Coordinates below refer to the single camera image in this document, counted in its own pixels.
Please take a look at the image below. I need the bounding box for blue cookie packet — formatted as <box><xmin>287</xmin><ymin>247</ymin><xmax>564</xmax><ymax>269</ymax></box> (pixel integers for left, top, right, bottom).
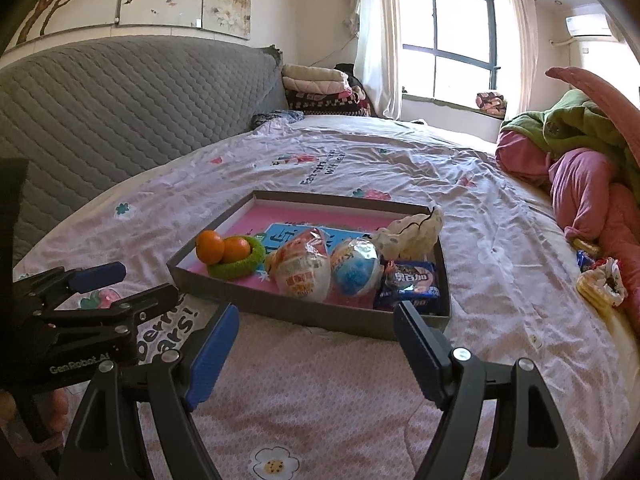
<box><xmin>374</xmin><ymin>260</ymin><xmax>441</xmax><ymax>313</ymax></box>

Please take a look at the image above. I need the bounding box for dark blue patterned cloth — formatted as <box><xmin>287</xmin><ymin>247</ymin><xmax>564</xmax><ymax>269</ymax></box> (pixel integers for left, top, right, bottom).
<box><xmin>250</xmin><ymin>109</ymin><xmax>306</xmax><ymax>131</ymax></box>

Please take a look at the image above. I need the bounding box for grey cardboard box tray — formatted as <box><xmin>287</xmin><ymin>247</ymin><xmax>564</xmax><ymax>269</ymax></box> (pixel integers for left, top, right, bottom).
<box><xmin>166</xmin><ymin>190</ymin><xmax>452</xmax><ymax>343</ymax></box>

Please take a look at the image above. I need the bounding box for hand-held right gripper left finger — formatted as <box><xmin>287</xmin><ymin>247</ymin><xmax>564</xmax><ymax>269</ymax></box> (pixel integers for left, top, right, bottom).
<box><xmin>60</xmin><ymin>303</ymin><xmax>241</xmax><ymax>480</ymax></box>

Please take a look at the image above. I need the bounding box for window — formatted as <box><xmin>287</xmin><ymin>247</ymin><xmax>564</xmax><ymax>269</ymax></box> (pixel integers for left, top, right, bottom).
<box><xmin>399</xmin><ymin>0</ymin><xmax>501</xmax><ymax>108</ymax></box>

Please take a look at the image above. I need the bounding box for magenta blanket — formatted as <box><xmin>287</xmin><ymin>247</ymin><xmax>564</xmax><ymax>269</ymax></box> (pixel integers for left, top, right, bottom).
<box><xmin>496</xmin><ymin>130</ymin><xmax>640</xmax><ymax>331</ymax></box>

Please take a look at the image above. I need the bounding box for toy egg with blue half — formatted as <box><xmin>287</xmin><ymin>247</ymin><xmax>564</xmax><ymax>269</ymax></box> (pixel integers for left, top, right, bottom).
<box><xmin>331</xmin><ymin>237</ymin><xmax>383</xmax><ymax>297</ymax></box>

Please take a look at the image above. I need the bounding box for toy egg with orange half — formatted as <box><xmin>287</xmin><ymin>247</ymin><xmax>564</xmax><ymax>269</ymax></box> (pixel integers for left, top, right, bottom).
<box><xmin>267</xmin><ymin>227</ymin><xmax>332</xmax><ymax>303</ymax></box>

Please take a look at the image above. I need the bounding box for cream folded blanket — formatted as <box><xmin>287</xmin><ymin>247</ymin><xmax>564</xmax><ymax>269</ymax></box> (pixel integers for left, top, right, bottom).
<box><xmin>281</xmin><ymin>64</ymin><xmax>349</xmax><ymax>83</ymax></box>

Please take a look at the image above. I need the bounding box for person's left hand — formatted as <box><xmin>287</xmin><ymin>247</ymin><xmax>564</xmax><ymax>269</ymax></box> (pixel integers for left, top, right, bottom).
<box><xmin>0</xmin><ymin>387</ymin><xmax>69</xmax><ymax>443</ymax></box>

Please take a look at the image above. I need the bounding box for white curtain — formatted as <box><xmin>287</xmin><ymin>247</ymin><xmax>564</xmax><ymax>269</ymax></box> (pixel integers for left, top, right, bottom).
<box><xmin>354</xmin><ymin>0</ymin><xmax>403</xmax><ymax>121</ymax></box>
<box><xmin>500</xmin><ymin>0</ymin><xmax>538</xmax><ymax>121</ymax></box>

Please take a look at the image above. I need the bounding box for pink patterned bag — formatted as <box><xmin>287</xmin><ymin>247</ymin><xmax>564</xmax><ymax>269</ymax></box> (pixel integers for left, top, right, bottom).
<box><xmin>475</xmin><ymin>91</ymin><xmax>507</xmax><ymax>116</ymax></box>

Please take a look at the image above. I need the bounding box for pink folded blanket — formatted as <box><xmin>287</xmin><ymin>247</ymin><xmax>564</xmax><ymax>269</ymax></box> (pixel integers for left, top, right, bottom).
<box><xmin>283</xmin><ymin>80</ymin><xmax>351</xmax><ymax>96</ymax></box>

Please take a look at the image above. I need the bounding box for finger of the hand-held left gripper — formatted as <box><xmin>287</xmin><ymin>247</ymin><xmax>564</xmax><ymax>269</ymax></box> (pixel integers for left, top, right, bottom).
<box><xmin>12</xmin><ymin>261</ymin><xmax>127</xmax><ymax>311</ymax></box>
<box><xmin>37</xmin><ymin>284</ymin><xmax>180</xmax><ymax>333</ymax></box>

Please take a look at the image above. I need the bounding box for grey quilted headboard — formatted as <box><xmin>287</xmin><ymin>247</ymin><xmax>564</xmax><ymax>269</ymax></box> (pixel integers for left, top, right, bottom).
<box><xmin>0</xmin><ymin>35</ymin><xmax>291</xmax><ymax>266</ymax></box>

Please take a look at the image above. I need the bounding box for green fuzzy scrunchie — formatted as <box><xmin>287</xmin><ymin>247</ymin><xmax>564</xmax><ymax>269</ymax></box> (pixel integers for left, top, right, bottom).
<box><xmin>207</xmin><ymin>235</ymin><xmax>265</xmax><ymax>279</ymax></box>

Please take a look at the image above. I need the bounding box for dark patterned folded quilt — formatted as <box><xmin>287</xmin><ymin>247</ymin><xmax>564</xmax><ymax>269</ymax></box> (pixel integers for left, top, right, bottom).
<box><xmin>285</xmin><ymin>87</ymin><xmax>373</xmax><ymax>116</ymax></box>

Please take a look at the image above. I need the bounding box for white air conditioner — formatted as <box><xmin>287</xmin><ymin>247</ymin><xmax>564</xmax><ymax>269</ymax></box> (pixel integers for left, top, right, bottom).
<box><xmin>565</xmin><ymin>12</ymin><xmax>618</xmax><ymax>38</ymax></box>

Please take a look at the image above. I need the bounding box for salmon quilted cover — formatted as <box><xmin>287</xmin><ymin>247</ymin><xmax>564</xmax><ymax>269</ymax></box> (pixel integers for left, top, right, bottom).
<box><xmin>545</xmin><ymin>66</ymin><xmax>640</xmax><ymax>171</ymax></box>

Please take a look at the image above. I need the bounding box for plastic bag with black string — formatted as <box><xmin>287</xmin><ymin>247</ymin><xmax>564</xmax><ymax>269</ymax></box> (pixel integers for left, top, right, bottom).
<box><xmin>374</xmin><ymin>206</ymin><xmax>445</xmax><ymax>261</ymax></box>

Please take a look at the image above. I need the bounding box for orange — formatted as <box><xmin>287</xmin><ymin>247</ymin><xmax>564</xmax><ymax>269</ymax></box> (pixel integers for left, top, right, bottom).
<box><xmin>222</xmin><ymin>236</ymin><xmax>251</xmax><ymax>262</ymax></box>
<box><xmin>196</xmin><ymin>230</ymin><xmax>226</xmax><ymax>264</ymax></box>

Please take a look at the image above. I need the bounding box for green blanket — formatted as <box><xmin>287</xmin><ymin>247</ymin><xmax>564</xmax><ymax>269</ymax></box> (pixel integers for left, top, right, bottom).
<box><xmin>500</xmin><ymin>89</ymin><xmax>640</xmax><ymax>201</ymax></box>

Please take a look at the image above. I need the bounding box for yellow wafer packet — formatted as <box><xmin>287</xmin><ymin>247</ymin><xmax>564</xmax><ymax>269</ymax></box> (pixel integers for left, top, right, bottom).
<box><xmin>576</xmin><ymin>267</ymin><xmax>626</xmax><ymax>311</ymax></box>

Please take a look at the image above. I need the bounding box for pink printed bedsheet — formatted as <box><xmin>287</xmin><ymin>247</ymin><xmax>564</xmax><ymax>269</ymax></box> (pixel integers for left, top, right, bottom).
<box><xmin>12</xmin><ymin>114</ymin><xmax>640</xmax><ymax>480</ymax></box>

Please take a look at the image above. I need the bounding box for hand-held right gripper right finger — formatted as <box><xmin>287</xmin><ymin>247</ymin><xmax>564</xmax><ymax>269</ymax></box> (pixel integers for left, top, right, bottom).
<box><xmin>393</xmin><ymin>302</ymin><xmax>576</xmax><ymax>480</ymax></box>

